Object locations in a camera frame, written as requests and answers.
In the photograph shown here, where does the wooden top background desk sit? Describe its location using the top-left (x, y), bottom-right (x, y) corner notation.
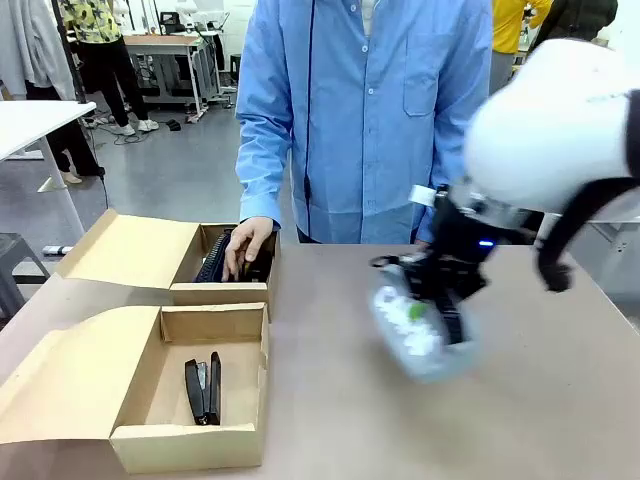
top-left (123, 33), bottom-right (222, 117)

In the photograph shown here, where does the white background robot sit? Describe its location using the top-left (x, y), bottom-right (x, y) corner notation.
top-left (169, 0), bottom-right (232, 32)

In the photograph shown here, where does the navy CAMPUS pencil case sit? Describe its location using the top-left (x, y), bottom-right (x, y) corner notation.
top-left (192, 228), bottom-right (239, 285)

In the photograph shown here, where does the grey CAMPUS pencil case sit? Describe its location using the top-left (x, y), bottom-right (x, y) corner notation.
top-left (368, 253), bottom-right (484, 385)

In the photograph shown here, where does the person in yellow patterned shirt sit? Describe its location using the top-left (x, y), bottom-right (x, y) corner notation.
top-left (58, 0), bottom-right (160, 138)

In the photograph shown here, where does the grey metal stool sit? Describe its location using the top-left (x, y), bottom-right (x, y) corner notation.
top-left (0, 232), bottom-right (52, 319)

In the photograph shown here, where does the person's left forearm blue sleeve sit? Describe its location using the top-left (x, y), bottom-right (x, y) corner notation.
top-left (413, 149), bottom-right (469, 246)

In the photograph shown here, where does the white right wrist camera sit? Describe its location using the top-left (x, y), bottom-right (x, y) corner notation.
top-left (408, 183), bottom-right (449, 208)

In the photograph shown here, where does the black stapler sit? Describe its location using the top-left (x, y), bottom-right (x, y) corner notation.
top-left (184, 351), bottom-right (223, 427)

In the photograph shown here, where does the person's right hand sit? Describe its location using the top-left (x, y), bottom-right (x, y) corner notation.
top-left (224, 217), bottom-right (275, 282)

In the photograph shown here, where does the black cable on shirt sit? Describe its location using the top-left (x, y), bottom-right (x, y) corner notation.
top-left (301, 0), bottom-right (318, 202)

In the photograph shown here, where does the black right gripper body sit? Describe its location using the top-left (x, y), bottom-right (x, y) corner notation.
top-left (405, 192), bottom-right (501, 302)

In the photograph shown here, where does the person in black jacket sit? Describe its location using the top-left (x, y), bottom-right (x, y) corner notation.
top-left (542, 0), bottom-right (620, 44)

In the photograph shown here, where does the person's right forearm blue sleeve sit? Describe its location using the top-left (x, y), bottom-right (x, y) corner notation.
top-left (234, 139), bottom-right (292, 234)

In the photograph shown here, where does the white side table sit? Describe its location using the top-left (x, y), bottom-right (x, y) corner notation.
top-left (0, 99), bottom-right (98, 237)

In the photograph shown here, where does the person in grey coat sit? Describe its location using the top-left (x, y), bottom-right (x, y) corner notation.
top-left (0, 0), bottom-right (107, 185)

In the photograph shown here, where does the cardboard box with long lid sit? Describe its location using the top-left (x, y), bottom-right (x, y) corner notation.
top-left (53, 208), bottom-right (281, 321)

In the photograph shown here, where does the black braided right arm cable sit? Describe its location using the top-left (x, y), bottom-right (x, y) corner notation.
top-left (534, 174), bottom-right (640, 294)

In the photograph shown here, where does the person in yellow top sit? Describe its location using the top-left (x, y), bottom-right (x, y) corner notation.
top-left (492, 0), bottom-right (554, 96)

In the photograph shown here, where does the large open cardboard box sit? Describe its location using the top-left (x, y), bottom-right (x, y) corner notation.
top-left (0, 302), bottom-right (272, 475)

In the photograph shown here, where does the person in blue shirt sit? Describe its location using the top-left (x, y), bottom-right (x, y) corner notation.
top-left (234, 0), bottom-right (495, 246)

